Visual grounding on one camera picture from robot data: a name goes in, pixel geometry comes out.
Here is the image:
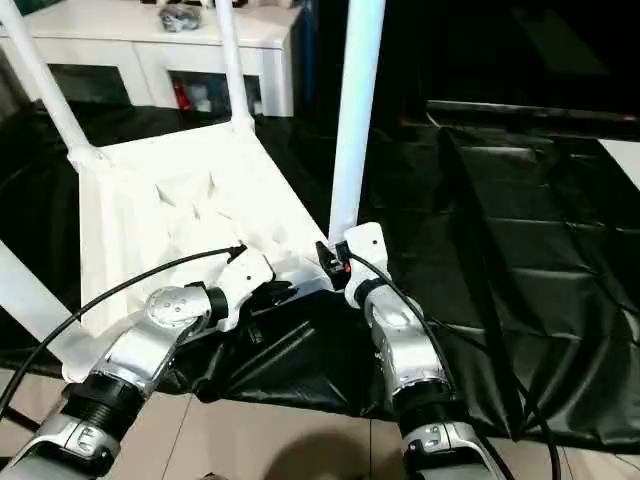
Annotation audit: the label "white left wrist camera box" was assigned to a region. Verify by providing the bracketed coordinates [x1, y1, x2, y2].
[214, 246, 277, 333]

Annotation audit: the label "white plastic table leg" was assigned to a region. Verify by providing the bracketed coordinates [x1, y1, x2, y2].
[0, 0, 103, 169]
[327, 0, 388, 251]
[212, 0, 257, 133]
[0, 240, 89, 353]

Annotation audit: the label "black work mat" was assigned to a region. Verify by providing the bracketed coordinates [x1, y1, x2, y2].
[0, 98, 640, 429]

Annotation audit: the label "white plastic table top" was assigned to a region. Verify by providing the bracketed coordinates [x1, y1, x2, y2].
[62, 118, 347, 386]

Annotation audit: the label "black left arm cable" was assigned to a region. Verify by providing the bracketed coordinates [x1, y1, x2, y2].
[0, 244, 247, 421]

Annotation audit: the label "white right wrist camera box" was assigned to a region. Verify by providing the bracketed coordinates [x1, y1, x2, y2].
[340, 222, 388, 307]

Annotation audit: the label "black tv cabinet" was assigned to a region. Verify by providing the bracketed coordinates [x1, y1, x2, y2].
[300, 0, 640, 126]

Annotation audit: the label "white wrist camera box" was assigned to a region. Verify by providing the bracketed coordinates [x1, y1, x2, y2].
[214, 246, 277, 333]
[340, 222, 388, 307]

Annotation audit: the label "toy figures behind cabinet glass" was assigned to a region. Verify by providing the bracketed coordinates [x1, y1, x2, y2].
[170, 70, 266, 115]

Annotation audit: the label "white cabinet with glass doors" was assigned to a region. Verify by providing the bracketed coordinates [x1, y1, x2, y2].
[0, 0, 307, 117]

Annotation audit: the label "grey plush toy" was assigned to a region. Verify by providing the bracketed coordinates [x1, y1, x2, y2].
[158, 2, 205, 33]

